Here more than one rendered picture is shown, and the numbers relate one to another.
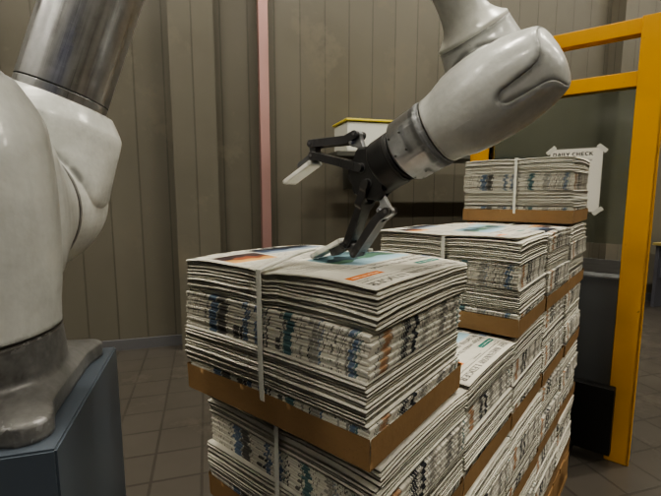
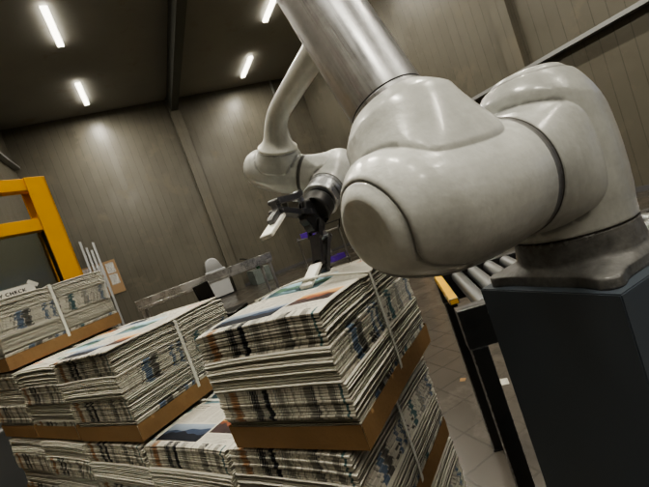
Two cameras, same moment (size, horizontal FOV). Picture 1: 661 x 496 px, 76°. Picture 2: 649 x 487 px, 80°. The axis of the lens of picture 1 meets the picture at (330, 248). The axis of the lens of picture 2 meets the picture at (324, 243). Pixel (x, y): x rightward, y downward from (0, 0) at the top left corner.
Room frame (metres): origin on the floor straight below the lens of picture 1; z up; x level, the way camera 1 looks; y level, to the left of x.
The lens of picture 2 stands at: (0.72, 0.80, 1.18)
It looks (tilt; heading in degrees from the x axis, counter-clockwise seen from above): 3 degrees down; 263
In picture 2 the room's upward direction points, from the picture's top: 20 degrees counter-clockwise
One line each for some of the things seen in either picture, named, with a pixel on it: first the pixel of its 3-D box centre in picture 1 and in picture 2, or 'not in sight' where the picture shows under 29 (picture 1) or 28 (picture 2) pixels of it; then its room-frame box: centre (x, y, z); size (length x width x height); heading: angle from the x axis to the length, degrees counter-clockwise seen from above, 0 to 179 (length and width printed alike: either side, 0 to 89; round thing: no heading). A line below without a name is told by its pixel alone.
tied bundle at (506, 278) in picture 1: (461, 273); (156, 365); (1.17, -0.37, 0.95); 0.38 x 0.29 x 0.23; 52
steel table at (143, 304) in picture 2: not in sight; (215, 305); (1.92, -5.20, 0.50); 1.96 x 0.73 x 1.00; 16
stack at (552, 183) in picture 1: (517, 326); (98, 450); (1.62, -0.74, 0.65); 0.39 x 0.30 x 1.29; 51
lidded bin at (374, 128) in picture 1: (365, 139); not in sight; (3.20, -0.26, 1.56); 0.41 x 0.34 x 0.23; 106
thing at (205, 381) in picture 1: (278, 359); (314, 409); (0.76, 0.10, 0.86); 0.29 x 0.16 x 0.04; 142
